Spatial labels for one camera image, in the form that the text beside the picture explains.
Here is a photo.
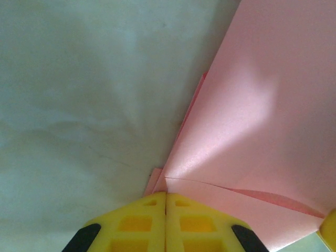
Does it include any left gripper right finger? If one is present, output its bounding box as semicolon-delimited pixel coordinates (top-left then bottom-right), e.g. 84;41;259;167
165;192;270;252

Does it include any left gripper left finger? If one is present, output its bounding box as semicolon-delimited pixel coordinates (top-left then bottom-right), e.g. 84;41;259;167
61;191;167;252

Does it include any red cloth piece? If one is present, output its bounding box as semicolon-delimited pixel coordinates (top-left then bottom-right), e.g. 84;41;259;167
143;0;336;251

